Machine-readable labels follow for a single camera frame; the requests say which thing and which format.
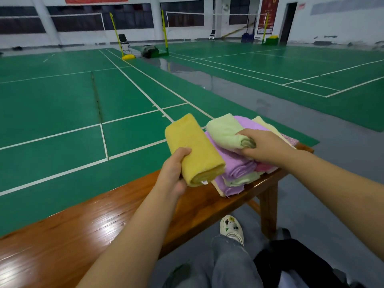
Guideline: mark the person's left hand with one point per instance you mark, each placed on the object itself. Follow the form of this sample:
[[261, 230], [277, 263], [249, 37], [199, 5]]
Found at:
[[171, 177]]

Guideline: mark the person's right hand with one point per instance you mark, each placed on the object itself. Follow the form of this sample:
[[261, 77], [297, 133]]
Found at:
[[270, 147]]

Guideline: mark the hot pink towel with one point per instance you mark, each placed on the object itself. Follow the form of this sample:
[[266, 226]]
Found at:
[[265, 168]]

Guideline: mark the light green striped towel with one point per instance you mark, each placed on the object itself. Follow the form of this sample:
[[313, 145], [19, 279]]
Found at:
[[243, 178]]

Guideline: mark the yellow green towel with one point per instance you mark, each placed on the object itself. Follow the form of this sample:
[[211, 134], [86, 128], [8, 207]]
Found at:
[[228, 132]]

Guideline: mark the person's left forearm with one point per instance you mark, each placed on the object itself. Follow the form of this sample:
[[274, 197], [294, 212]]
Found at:
[[129, 243]]

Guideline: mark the person's right forearm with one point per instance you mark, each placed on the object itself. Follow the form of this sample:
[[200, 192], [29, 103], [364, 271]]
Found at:
[[342, 189]]

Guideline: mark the person's white shoe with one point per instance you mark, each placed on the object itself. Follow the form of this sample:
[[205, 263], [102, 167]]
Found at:
[[231, 229]]

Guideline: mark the person's grey trousers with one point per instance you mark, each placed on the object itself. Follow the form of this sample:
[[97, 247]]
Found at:
[[216, 267]]

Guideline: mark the brown wooden bench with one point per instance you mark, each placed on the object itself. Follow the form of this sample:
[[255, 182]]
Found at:
[[90, 231]]

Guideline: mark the black sports bag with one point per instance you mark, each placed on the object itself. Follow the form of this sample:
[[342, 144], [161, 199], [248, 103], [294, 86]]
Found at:
[[150, 52]]

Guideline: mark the dark folding chair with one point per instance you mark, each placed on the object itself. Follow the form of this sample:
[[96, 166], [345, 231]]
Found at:
[[123, 40]]

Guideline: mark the badminton net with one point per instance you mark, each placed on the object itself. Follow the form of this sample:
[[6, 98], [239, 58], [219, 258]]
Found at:
[[54, 18]]

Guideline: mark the yellow net post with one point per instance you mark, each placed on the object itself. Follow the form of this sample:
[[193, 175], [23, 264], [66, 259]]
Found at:
[[165, 30], [127, 56]]

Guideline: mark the red wall poster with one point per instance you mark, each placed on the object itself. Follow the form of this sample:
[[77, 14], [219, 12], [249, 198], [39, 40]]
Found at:
[[268, 12]]

